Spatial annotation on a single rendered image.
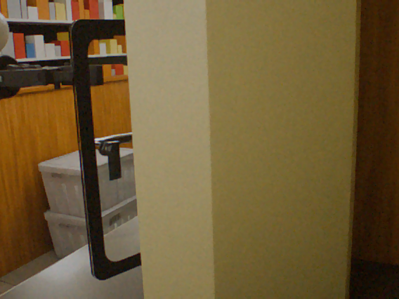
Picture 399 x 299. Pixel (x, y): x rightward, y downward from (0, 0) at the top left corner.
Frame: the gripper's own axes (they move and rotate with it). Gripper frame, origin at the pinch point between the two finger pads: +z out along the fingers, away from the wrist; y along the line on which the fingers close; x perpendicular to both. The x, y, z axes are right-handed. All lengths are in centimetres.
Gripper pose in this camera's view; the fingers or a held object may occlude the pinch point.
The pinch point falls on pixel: (81, 75)
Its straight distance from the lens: 71.2
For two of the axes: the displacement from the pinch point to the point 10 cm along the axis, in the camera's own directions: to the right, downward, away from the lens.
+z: 8.9, 0.7, -4.5
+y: 4.5, -2.1, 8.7
